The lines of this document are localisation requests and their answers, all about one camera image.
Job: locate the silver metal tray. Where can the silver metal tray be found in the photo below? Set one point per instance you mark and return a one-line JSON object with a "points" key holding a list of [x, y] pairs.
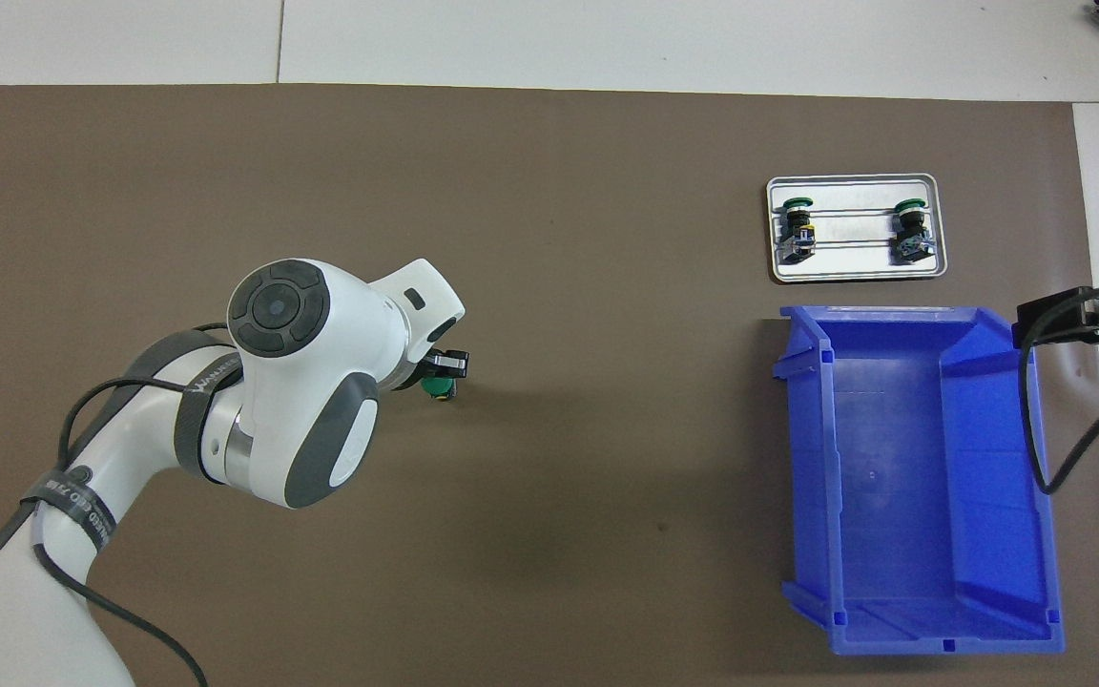
{"points": [[855, 275]]}

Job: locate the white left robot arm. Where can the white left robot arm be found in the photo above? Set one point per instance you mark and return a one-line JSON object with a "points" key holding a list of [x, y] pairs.
{"points": [[301, 382]]}

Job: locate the green push button clear block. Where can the green push button clear block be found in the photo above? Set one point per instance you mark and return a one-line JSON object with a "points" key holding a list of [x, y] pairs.
{"points": [[437, 386]]}

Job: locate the brown table mat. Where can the brown table mat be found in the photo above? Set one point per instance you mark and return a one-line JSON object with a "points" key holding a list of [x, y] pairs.
{"points": [[607, 477]]}

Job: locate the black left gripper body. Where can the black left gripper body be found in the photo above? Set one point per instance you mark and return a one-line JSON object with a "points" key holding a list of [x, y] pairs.
{"points": [[408, 372]]}

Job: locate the green push button black block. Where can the green push button black block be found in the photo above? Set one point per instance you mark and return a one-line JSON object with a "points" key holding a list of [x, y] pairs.
{"points": [[911, 234]]}

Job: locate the blue plastic storage bin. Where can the blue plastic storage bin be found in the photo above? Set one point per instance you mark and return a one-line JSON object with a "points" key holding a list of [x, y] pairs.
{"points": [[893, 496]]}

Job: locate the green push button yellow label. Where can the green push button yellow label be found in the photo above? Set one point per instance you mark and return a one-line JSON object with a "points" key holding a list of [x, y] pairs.
{"points": [[798, 234]]}

